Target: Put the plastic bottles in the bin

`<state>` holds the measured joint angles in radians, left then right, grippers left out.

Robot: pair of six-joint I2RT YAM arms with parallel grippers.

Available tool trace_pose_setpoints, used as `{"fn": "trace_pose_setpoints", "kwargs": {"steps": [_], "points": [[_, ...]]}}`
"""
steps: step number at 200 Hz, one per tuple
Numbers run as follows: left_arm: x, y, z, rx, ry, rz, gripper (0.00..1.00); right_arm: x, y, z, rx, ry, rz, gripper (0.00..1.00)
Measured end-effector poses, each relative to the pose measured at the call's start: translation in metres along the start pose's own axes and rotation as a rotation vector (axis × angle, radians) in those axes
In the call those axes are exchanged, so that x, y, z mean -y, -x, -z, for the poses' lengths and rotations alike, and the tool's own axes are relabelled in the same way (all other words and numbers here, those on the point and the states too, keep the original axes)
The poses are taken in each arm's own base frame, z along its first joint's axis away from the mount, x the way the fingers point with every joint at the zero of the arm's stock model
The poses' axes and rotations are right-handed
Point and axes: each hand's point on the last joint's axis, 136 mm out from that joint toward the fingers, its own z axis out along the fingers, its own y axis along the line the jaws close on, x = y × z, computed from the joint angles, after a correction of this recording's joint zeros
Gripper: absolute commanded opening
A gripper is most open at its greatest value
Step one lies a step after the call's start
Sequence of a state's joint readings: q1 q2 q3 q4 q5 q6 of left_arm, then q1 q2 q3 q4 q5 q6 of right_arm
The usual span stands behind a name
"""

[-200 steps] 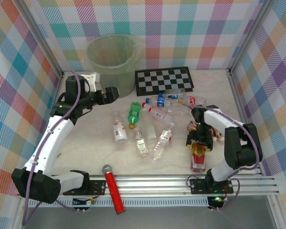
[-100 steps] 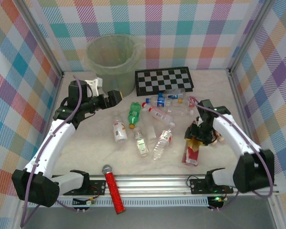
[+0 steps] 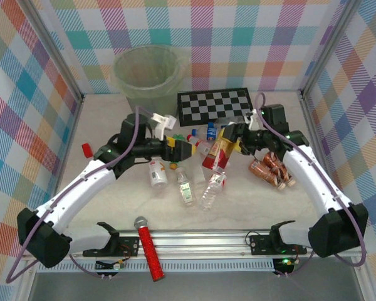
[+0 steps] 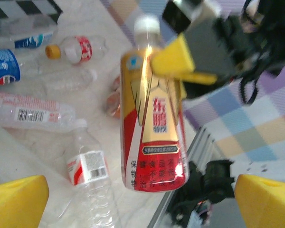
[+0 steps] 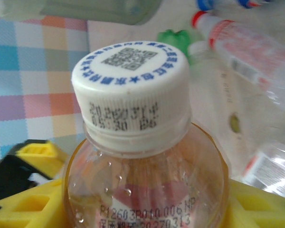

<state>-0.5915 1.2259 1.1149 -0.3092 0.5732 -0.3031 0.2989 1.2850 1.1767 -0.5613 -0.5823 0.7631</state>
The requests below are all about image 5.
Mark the plain clear bottle white cap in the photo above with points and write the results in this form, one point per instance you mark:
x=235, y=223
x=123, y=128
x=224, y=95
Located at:
x=204, y=71

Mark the blue cap blue label bottle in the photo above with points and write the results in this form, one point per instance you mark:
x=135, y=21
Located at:
x=204, y=3
x=248, y=2

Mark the plaid cloth backdrop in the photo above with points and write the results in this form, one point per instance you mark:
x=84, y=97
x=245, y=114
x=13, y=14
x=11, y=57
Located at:
x=26, y=71

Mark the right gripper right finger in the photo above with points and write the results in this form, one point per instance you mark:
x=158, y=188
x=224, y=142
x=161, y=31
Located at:
x=263, y=211

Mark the green plastic bottle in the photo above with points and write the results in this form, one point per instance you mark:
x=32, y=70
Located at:
x=173, y=41

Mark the bottle red white label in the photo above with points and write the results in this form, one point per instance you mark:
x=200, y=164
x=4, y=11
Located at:
x=268, y=171

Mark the clear bottle white printed cap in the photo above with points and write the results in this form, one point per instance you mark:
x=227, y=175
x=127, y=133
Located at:
x=133, y=83

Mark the translucent grey plastic bin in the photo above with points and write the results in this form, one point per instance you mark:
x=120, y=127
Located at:
x=97, y=9

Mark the clear bottle red cap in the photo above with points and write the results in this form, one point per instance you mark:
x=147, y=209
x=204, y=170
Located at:
x=240, y=42

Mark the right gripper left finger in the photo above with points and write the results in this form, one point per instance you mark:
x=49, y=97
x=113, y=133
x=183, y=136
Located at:
x=26, y=209

